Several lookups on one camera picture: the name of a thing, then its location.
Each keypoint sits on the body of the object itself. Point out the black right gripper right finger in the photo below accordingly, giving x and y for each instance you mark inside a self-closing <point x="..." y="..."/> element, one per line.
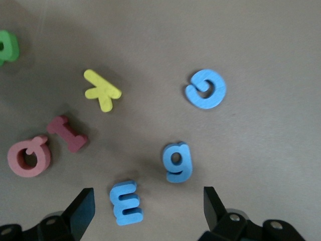
<point x="220" y="223"/>

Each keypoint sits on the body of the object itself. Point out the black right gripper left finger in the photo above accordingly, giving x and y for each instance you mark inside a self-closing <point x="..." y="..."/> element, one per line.
<point x="75" y="218"/>

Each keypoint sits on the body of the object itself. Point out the blue foam letter E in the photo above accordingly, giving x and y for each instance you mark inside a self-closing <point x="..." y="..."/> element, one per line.
<point x="116" y="203"/>

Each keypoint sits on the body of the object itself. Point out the blue foam lowercase g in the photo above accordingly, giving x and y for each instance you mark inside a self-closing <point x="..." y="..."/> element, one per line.
<point x="186" y="160"/>

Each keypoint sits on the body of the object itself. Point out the blue foam capital G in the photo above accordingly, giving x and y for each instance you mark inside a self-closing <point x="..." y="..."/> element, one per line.
<point x="218" y="85"/>

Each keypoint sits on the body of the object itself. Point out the green foam letter B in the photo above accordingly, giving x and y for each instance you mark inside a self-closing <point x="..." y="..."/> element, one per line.
<point x="11" y="47"/>

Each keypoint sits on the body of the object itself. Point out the brown table cover mat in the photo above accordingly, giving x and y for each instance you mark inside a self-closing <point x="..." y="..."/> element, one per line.
<point x="263" y="150"/>

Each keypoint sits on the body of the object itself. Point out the pink foam letter Q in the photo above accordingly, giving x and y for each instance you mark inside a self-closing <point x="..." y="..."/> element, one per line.
<point x="12" y="160"/>

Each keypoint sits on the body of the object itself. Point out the dark red foam letter I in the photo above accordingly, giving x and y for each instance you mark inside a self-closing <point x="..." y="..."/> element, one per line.
<point x="66" y="133"/>

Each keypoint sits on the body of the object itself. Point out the yellow foam letter K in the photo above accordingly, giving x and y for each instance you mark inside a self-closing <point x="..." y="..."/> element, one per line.
<point x="102" y="90"/>

